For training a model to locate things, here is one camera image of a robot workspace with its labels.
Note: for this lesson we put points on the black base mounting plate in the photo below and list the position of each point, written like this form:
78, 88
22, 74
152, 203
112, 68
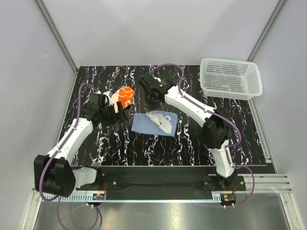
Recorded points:
199, 177

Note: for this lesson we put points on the aluminium rail frame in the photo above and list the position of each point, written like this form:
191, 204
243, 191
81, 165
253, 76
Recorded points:
267, 183

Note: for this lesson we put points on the orange white patterned towel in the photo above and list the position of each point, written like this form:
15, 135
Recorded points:
124, 95

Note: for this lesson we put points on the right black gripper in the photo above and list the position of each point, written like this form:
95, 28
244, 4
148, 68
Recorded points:
157, 104

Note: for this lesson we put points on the light blue towel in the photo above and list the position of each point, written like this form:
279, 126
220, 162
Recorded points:
158, 123

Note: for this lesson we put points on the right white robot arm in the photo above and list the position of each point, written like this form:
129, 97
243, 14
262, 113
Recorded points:
214, 126

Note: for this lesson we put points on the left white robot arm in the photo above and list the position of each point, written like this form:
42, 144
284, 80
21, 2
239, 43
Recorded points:
53, 172

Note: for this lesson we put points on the white plastic basket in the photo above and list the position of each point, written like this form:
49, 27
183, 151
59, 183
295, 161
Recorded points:
231, 79

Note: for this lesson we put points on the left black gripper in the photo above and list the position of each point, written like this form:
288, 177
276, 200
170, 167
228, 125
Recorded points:
116, 118

